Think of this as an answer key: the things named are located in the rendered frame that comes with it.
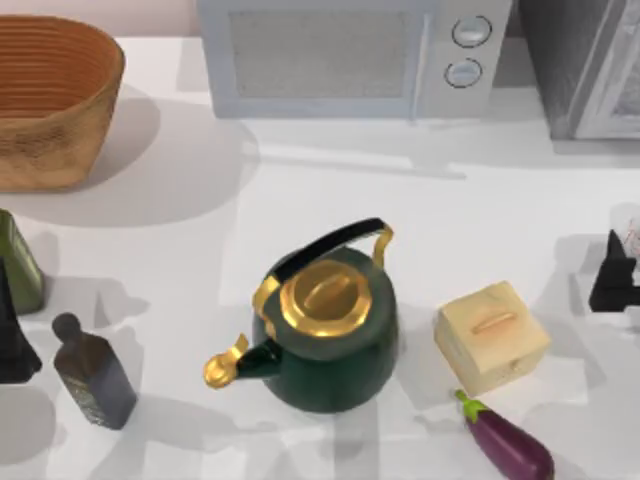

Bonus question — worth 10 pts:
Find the green and gold kettle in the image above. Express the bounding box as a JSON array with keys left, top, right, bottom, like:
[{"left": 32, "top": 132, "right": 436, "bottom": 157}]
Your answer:
[{"left": 202, "top": 216, "right": 402, "bottom": 415}]

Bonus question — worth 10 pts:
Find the microwave door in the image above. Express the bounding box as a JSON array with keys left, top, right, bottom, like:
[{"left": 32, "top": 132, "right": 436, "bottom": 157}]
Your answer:
[{"left": 196, "top": 0, "right": 427, "bottom": 120}]

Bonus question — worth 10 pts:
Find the round microwave knob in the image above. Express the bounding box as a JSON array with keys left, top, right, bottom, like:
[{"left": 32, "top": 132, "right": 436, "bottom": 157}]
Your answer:
[
  {"left": 444, "top": 56, "right": 485, "bottom": 91},
  {"left": 451, "top": 14, "right": 494, "bottom": 49}
]

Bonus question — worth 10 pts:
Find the pale microwave oven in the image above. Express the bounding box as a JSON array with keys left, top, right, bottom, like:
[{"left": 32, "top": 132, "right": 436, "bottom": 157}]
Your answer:
[{"left": 195, "top": 0, "right": 515, "bottom": 123}]

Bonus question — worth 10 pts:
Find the dark grey bottle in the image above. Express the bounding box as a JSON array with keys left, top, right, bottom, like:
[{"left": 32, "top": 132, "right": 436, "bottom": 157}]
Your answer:
[{"left": 51, "top": 312, "right": 139, "bottom": 431}]

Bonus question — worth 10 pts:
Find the purple eggplant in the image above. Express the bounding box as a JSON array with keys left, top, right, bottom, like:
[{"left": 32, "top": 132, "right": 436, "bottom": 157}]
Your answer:
[{"left": 453, "top": 389, "right": 556, "bottom": 480}]

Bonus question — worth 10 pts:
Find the woven wooden basket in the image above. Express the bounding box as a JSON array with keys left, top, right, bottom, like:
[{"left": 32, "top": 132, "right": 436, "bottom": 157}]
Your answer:
[{"left": 0, "top": 14, "right": 127, "bottom": 192}]

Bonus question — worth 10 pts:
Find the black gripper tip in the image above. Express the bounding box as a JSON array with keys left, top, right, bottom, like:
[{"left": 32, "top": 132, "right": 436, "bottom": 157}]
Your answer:
[
  {"left": 0, "top": 256, "right": 44, "bottom": 387},
  {"left": 588, "top": 229, "right": 640, "bottom": 314}
]

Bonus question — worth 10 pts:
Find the olive green bottle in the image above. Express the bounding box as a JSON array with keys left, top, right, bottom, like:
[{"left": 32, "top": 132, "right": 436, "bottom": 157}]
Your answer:
[{"left": 0, "top": 208, "right": 46, "bottom": 316}]

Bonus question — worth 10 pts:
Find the cream box with handle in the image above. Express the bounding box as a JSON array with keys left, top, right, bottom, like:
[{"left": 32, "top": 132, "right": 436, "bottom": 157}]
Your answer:
[{"left": 432, "top": 280, "right": 553, "bottom": 397}]

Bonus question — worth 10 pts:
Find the microwave door handle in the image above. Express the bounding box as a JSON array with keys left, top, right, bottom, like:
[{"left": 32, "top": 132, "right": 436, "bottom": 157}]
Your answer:
[{"left": 411, "top": 13, "right": 433, "bottom": 122}]

